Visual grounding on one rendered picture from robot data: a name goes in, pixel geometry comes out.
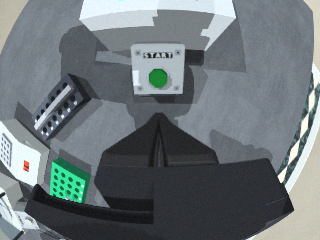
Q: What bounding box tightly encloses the green tube rack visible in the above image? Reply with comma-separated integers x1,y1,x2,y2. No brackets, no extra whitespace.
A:
50,157,91,204

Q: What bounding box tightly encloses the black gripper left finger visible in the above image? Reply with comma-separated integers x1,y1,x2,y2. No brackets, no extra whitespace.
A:
98,112,159,167

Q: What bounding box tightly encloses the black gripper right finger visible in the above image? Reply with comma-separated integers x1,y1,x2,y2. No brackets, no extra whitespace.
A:
159,112,219,167

